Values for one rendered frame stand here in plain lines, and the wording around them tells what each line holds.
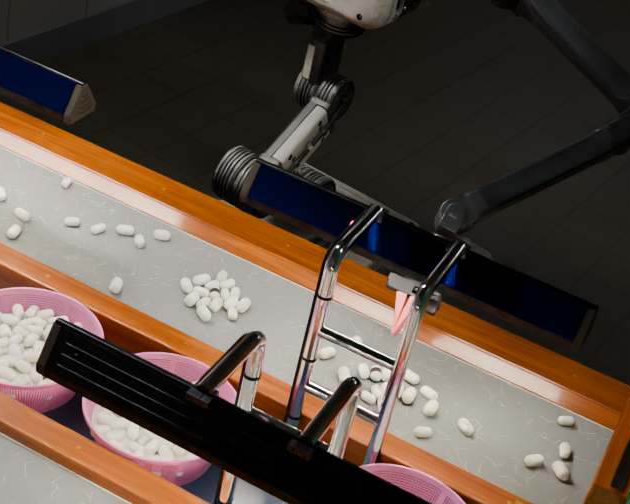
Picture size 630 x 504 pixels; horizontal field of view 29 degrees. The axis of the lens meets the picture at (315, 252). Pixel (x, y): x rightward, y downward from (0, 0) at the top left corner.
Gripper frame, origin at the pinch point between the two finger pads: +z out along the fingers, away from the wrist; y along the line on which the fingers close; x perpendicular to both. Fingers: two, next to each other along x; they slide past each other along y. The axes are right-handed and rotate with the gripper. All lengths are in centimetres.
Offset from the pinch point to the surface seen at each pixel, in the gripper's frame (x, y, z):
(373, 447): -12.3, 8.0, 22.5
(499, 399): 11.8, 21.3, 0.5
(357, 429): -6.9, 3.3, 20.1
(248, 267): 14.7, -35.1, -3.1
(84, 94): -25, -65, -10
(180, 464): -22.5, -16.7, 40.0
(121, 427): -18, -30, 39
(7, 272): -7, -69, 23
